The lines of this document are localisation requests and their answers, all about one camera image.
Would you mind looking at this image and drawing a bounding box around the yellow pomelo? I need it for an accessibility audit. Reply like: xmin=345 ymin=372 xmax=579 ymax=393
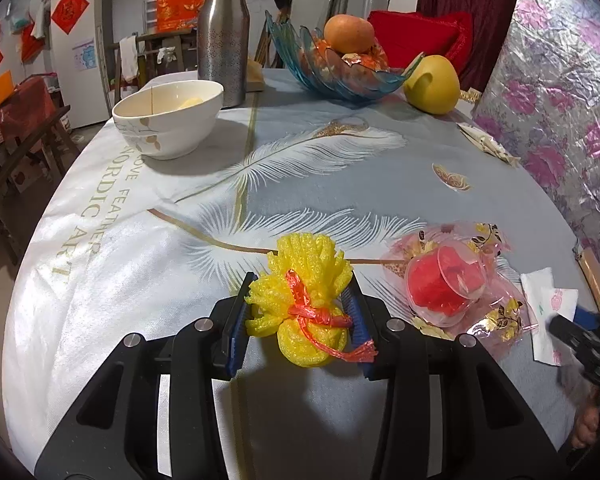
xmin=404 ymin=55 xmax=461 ymax=115

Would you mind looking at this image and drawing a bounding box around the small tangerine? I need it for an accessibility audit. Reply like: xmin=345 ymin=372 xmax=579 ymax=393
xmin=302 ymin=40 xmax=333 ymax=73
xmin=342 ymin=42 xmax=388 ymax=73

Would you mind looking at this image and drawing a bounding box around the white refrigerator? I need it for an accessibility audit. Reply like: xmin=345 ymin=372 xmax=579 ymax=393
xmin=50 ymin=0 xmax=116 ymax=128

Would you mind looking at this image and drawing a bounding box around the blue glass fruit bowl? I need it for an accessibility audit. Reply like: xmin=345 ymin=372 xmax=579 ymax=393
xmin=265 ymin=9 xmax=425 ymax=106

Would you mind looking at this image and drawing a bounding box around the stainless steel bottle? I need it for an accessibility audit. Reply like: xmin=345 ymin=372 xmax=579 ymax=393
xmin=196 ymin=0 xmax=251 ymax=109

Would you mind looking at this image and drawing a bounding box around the white tissue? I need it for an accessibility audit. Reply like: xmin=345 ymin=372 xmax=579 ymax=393
xmin=520 ymin=267 xmax=578 ymax=363

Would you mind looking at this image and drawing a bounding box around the white ceramic bowl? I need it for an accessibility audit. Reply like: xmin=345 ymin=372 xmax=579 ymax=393
xmin=112 ymin=80 xmax=225 ymax=161

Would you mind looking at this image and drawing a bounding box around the red and gold gift box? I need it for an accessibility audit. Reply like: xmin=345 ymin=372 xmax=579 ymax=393
xmin=156 ymin=0 xmax=208 ymax=31

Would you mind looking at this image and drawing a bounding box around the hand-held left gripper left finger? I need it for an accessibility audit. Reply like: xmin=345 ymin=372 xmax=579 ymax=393
xmin=34 ymin=272 xmax=261 ymax=480

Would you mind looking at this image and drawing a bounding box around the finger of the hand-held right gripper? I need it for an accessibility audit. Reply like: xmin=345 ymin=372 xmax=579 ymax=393
xmin=574 ymin=309 xmax=600 ymax=335
xmin=548 ymin=312 xmax=600 ymax=390

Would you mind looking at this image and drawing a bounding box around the person's right hand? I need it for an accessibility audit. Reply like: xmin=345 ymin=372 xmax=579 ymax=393
xmin=571 ymin=392 xmax=600 ymax=453

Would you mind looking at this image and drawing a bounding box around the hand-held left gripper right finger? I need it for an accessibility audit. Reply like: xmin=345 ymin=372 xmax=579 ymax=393
xmin=342 ymin=282 xmax=563 ymax=480

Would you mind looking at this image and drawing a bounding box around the large orange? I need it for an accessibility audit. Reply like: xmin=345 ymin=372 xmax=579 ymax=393
xmin=324 ymin=14 xmax=376 ymax=55

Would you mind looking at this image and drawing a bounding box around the red diamond paper decoration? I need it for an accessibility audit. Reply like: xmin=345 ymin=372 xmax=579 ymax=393
xmin=51 ymin=0 xmax=90 ymax=35

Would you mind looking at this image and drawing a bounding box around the cardboard box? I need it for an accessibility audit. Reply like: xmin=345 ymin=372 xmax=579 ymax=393
xmin=10 ymin=155 xmax=46 ymax=193

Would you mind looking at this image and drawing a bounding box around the pale refrigerator sticker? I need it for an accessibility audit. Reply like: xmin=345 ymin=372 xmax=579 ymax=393
xmin=71 ymin=42 xmax=97 ymax=72

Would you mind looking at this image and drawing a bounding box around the crumpled beige sachet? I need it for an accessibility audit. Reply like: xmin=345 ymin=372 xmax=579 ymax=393
xmin=457 ymin=122 xmax=521 ymax=167

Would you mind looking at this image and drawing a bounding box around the red cushion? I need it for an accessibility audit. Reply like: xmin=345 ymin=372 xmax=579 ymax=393
xmin=367 ymin=10 xmax=473 ymax=78

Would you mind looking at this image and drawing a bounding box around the side table with red cloth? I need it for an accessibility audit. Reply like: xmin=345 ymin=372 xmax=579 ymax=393
xmin=0 ymin=77 xmax=78 ymax=261

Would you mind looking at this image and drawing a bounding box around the yellow foam fruit net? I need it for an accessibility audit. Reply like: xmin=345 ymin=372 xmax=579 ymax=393
xmin=244 ymin=232 xmax=376 ymax=367

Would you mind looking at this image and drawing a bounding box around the floral plastic-covered mattress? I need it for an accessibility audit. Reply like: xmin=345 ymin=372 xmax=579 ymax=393
xmin=472 ymin=0 xmax=600 ymax=321

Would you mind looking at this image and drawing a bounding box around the clear cup with red insert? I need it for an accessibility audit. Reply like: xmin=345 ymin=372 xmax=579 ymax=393
xmin=405 ymin=240 xmax=491 ymax=328

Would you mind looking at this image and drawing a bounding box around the red jelly cup in wrapper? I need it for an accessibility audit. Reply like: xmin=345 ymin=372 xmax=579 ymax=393
xmin=384 ymin=220 xmax=541 ymax=343

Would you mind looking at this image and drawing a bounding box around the wooden chair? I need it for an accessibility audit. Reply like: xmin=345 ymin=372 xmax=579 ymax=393
xmin=107 ymin=30 xmax=198 ymax=106

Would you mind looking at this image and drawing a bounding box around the white cloth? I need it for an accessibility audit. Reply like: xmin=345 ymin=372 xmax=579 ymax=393
xmin=119 ymin=35 xmax=140 ymax=81

